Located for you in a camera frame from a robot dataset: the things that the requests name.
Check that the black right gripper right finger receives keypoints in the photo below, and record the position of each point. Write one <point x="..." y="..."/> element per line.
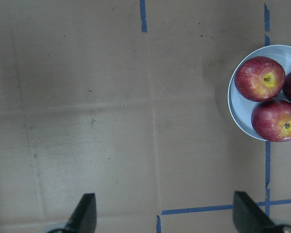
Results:
<point x="249" y="218"/>

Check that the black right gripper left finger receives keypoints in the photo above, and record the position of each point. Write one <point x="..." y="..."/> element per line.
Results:
<point x="84" y="217"/>

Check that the light blue plate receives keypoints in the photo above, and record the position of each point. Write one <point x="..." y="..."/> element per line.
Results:
<point x="241" y="108"/>

